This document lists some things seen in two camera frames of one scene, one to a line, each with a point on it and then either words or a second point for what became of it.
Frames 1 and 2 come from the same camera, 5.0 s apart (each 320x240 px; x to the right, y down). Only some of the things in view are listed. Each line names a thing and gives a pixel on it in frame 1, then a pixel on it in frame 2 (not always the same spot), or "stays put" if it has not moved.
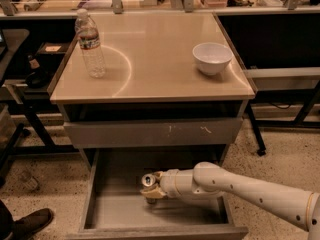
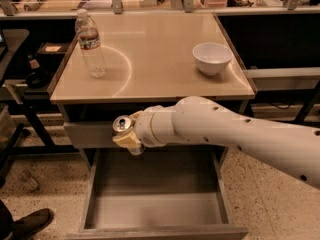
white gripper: [169, 183] → [144, 129]
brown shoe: [24, 227] stays put
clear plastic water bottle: [89, 37] stays put
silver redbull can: [149, 181] → [124, 124]
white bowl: [212, 58] stays put
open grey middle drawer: [112, 207] stays put
